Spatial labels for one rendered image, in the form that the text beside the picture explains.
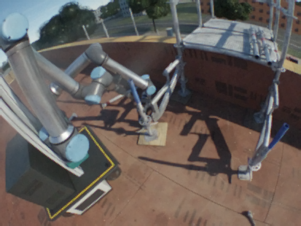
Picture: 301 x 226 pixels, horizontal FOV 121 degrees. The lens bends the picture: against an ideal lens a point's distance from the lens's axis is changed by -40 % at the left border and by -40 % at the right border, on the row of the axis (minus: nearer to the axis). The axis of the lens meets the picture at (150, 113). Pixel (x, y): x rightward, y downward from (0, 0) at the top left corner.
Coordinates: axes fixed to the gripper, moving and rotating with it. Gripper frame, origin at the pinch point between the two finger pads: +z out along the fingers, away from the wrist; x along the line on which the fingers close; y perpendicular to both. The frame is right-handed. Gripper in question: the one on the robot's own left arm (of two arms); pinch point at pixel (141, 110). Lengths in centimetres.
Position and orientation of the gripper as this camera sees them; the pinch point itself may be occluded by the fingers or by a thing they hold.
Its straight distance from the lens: 130.3
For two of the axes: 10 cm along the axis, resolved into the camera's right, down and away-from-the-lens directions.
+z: -2.2, 7.5, -6.2
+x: 9.5, 0.2, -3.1
